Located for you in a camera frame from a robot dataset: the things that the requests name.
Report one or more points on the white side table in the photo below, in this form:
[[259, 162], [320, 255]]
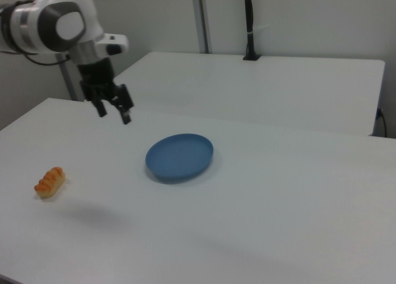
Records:
[[247, 92]]

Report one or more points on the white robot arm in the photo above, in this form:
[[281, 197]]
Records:
[[52, 21]]

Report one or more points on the grey metal frame post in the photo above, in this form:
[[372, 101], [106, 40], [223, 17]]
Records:
[[69, 80]]

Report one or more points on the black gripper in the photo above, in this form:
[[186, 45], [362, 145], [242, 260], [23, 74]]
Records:
[[97, 76]]

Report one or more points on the grey partition post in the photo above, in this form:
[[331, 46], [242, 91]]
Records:
[[201, 18]]

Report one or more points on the blue round plate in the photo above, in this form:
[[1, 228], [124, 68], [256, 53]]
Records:
[[179, 158]]

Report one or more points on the black camera stand pole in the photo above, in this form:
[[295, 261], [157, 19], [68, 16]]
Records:
[[250, 24]]

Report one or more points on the orange toy bread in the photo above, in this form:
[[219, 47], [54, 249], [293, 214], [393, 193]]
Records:
[[49, 183]]

